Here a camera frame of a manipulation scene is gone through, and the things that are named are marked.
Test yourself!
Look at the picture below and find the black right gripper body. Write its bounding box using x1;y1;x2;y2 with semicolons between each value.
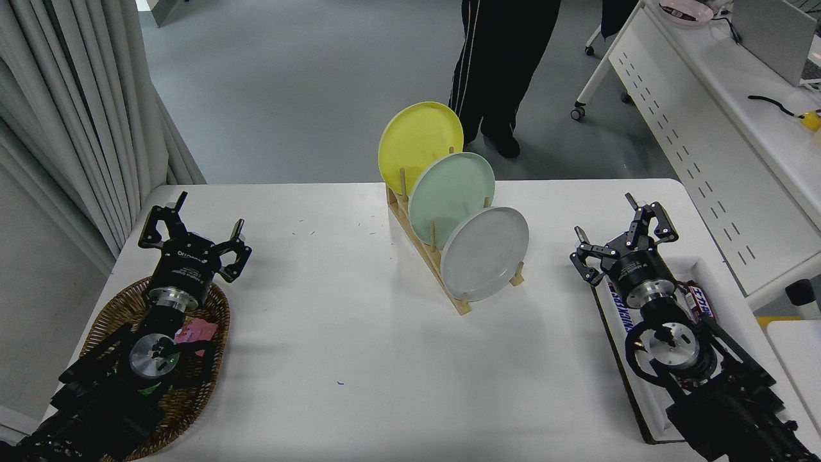
605;242;675;296

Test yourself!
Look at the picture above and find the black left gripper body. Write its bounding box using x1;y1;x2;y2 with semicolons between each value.
149;236;223;301

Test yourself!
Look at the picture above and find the grey plate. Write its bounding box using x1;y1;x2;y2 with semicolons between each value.
440;206;530;303

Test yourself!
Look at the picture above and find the wooden plate rack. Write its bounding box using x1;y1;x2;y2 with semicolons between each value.
385;146;525;316

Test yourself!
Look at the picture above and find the mint green plate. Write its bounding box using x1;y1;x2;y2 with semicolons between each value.
408;151;496;250

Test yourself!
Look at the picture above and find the yellow plate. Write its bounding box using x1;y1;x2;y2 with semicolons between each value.
377;101;464;196

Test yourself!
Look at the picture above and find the Snickers bar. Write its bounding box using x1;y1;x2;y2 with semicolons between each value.
606;281;637;336

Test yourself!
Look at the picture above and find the pink wrapper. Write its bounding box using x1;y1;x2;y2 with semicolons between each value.
174;319;219;357

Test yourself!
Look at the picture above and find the dark brown snack bar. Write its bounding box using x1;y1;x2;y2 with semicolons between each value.
685;280;716;323

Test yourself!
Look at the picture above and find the white perforated desk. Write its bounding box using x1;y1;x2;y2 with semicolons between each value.
571;0;821;314

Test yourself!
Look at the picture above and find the brown wicker basket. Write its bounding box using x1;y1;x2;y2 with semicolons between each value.
80;276;231;461

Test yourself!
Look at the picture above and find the white rectangular tray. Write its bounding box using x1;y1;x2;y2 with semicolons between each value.
590;257;754;445

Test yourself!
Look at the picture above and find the grey curtain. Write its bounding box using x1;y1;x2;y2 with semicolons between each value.
0;0;207;277

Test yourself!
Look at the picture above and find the black cylinder object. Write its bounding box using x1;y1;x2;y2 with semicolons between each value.
786;279;821;320

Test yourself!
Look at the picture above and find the pink bowl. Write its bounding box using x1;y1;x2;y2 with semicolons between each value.
659;0;715;26

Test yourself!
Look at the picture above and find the grey laptop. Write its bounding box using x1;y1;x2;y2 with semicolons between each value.
731;0;821;87

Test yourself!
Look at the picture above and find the thick black cable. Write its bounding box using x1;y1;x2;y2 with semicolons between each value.
748;95;806;119

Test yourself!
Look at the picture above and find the thin black cable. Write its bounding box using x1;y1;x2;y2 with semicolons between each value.
706;14;743;46

